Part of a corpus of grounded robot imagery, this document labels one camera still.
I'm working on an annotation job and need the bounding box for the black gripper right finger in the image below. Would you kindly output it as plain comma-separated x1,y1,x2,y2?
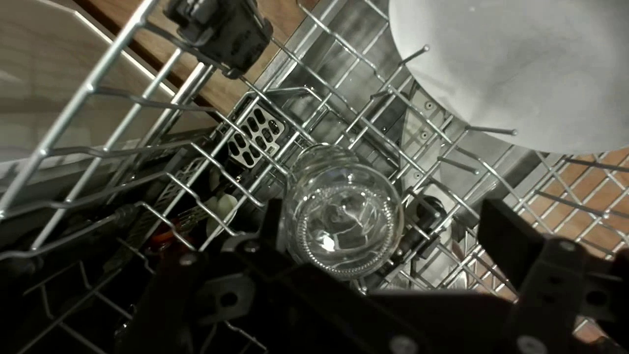
475,197,629,354

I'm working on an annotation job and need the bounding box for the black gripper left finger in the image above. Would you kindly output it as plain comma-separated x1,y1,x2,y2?
115,195,420,354

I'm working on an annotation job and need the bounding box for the clear drinking glass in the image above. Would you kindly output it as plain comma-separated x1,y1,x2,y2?
277,143,406,283

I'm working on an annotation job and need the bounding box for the dishwasher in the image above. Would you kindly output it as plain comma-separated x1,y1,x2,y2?
0,0,591,297

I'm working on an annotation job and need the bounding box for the black rack wheel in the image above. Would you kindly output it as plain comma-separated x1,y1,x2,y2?
163,0,275,80
404,193,450,242

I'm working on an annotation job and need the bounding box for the white dinner plate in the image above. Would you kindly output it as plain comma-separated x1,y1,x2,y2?
387,0,629,155

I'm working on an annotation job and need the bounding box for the white wire dishwasher rack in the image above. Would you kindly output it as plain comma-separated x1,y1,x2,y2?
0,0,629,354

